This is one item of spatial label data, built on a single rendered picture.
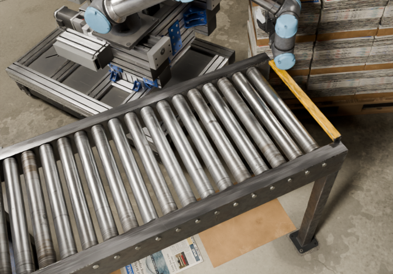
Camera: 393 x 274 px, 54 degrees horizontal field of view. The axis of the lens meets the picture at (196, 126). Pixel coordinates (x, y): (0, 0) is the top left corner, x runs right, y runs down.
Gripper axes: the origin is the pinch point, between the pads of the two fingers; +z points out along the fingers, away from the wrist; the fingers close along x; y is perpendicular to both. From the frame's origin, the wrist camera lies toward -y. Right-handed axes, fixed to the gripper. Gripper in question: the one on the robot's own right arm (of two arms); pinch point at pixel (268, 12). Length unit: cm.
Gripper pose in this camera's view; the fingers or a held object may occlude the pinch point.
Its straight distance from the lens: 175.4
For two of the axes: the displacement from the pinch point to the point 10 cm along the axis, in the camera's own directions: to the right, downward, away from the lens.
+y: -0.8, -6.1, -7.9
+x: -9.9, 1.0, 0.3
